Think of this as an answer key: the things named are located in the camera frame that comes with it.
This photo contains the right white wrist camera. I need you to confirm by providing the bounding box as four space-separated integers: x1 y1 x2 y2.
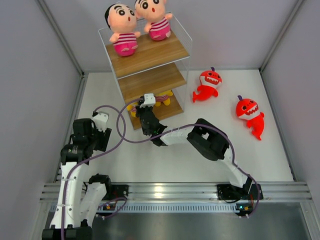
139 93 156 108

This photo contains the red shark plush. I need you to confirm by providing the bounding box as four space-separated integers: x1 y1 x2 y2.
235 95 265 141
192 67 223 103

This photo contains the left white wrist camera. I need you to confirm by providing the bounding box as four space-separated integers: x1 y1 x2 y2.
92 111 109 132

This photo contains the aluminium frame post left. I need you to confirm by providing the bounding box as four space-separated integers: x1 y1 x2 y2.
37 0 86 78

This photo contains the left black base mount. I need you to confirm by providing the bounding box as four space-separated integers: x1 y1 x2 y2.
102 184 129 201

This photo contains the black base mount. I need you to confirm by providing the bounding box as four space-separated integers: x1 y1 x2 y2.
102 184 129 201
217 183 264 202

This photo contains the boy plush doll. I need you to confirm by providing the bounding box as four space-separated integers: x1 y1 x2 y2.
134 0 173 41
104 3 141 57

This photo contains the aluminium mounting rail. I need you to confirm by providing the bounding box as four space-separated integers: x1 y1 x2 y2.
39 181 313 213

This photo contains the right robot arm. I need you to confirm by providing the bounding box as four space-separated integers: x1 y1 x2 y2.
136 106 263 203

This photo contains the yellow plush toy striped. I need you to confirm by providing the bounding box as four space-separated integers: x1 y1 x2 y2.
154 90 174 107

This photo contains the aluminium frame post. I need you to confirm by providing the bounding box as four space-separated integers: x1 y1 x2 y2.
258 0 307 72
37 0 86 78

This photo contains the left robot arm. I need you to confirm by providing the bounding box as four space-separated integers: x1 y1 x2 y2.
41 113 113 240

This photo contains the aluminium frame post right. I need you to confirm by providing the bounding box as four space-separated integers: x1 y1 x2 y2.
258 0 307 72

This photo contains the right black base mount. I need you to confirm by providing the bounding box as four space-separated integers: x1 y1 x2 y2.
217 183 264 202

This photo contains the white wire wooden shelf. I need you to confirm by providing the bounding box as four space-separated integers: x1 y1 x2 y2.
98 17 193 120

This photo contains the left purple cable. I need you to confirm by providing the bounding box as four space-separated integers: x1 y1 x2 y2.
59 104 128 240

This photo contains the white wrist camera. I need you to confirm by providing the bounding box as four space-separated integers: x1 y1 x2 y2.
92 111 109 132
139 93 156 108

